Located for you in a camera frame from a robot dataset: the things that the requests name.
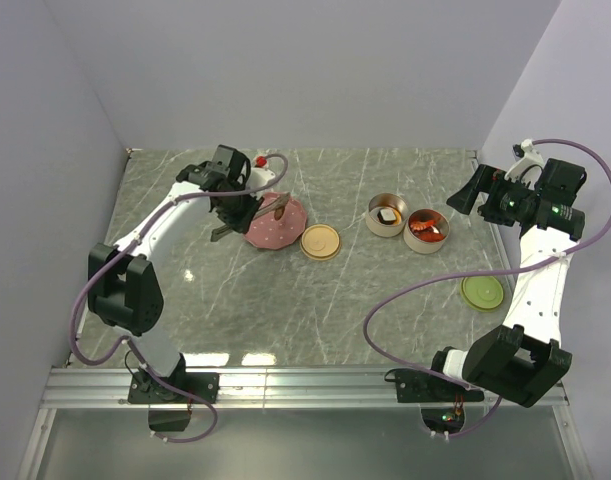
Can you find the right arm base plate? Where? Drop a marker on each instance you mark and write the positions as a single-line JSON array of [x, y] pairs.
[[418, 387]]

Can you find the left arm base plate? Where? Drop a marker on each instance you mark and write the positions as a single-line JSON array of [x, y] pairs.
[[145, 390]]

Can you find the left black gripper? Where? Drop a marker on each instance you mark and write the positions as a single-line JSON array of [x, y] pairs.
[[241, 223]]

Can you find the beige steel container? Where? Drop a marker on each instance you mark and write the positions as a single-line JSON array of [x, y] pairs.
[[414, 243], [386, 200]]

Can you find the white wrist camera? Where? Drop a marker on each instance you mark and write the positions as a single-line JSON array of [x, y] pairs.
[[526, 157], [259, 178]]

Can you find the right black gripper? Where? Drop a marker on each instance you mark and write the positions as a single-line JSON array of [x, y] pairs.
[[484, 178]]

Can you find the green round lid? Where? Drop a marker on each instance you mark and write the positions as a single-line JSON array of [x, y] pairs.
[[482, 293]]

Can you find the red sausage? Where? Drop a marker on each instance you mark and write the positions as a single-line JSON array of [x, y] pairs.
[[430, 236]]

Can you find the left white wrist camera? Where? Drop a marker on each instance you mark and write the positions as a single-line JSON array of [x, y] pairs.
[[259, 178]]

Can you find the beige round lid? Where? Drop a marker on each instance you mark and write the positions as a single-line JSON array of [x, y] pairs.
[[320, 242]]

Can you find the dark red octopus piece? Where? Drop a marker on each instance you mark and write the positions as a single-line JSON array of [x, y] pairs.
[[278, 214]]

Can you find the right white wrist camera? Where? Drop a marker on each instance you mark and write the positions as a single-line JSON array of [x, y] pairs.
[[526, 157]]

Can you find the metal tongs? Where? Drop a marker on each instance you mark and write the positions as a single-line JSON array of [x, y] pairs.
[[281, 201]]

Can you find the aluminium rail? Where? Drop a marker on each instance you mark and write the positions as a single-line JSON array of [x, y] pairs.
[[327, 387]]

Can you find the pink polka dot plate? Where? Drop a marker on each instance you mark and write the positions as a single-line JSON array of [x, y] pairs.
[[268, 233]]

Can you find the sushi piece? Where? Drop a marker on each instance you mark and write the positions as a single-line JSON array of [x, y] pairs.
[[386, 216]]

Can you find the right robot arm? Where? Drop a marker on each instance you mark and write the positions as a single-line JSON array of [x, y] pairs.
[[522, 359]]

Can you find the red shrimp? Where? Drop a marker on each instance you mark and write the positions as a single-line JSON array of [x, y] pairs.
[[418, 226]]

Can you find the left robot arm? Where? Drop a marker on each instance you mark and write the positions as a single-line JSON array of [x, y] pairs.
[[124, 290]]

